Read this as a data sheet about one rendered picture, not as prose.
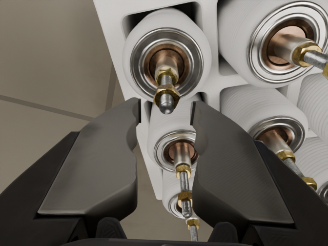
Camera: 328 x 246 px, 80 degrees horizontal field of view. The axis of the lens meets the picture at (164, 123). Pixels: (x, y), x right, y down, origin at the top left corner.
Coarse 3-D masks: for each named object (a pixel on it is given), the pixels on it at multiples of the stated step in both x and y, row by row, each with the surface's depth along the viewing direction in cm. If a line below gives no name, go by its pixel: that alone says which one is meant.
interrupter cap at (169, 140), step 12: (168, 132) 25; (180, 132) 24; (192, 132) 24; (156, 144) 26; (168, 144) 26; (180, 144) 26; (192, 144) 26; (156, 156) 27; (168, 156) 27; (192, 156) 27; (168, 168) 28; (192, 168) 28
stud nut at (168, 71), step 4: (164, 68) 17; (168, 68) 17; (160, 72) 17; (164, 72) 17; (168, 72) 17; (172, 72) 17; (160, 76) 17; (172, 76) 17; (176, 76) 17; (156, 80) 17; (160, 80) 17; (172, 80) 17; (176, 80) 17; (160, 84) 17
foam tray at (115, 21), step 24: (96, 0) 23; (120, 0) 23; (144, 0) 23; (168, 0) 23; (192, 0) 23; (216, 0) 23; (120, 24) 25; (216, 24) 25; (120, 48) 26; (216, 48) 26; (120, 72) 28; (216, 72) 28; (312, 72) 28; (216, 96) 30; (288, 96) 30; (144, 120) 32; (144, 144) 35
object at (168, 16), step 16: (160, 16) 18; (176, 16) 18; (144, 32) 19; (192, 32) 19; (128, 48) 20; (208, 48) 20; (128, 64) 20; (208, 64) 21; (128, 80) 22; (144, 96) 22
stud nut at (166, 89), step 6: (168, 84) 14; (156, 90) 14; (162, 90) 14; (168, 90) 14; (174, 90) 14; (156, 96) 14; (174, 96) 14; (156, 102) 14; (174, 102) 14; (174, 108) 14
